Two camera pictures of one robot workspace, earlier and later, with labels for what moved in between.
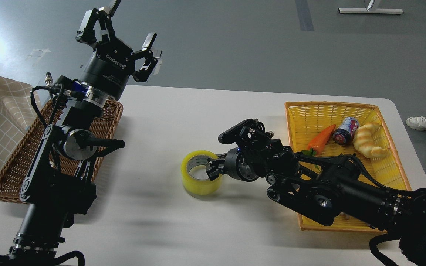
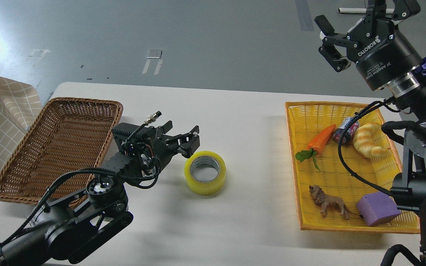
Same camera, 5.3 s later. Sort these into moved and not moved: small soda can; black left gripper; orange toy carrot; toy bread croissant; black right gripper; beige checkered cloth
Moved: black right gripper; black left gripper
Not moved: orange toy carrot; beige checkered cloth; small soda can; toy bread croissant
